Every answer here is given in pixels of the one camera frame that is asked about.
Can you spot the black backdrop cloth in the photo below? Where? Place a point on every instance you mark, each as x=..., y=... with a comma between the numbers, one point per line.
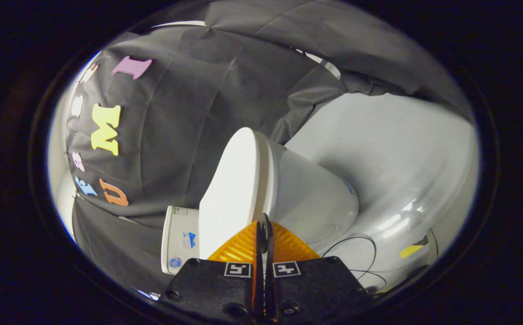
x=175, y=135

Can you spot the white toilet lid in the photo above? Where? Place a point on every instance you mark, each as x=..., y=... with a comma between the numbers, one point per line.
x=229, y=189

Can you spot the black lid pull tab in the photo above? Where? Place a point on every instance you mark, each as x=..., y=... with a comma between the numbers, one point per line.
x=264, y=225

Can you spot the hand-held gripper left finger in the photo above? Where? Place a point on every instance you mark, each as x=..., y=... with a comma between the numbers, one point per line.
x=216, y=289

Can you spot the yellow tape strip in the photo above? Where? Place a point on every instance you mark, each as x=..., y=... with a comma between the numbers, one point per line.
x=411, y=251

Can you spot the white toilet body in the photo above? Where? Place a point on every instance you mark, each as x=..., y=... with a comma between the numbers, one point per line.
x=311, y=198

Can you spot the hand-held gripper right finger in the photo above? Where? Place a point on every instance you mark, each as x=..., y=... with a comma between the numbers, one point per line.
x=311, y=289

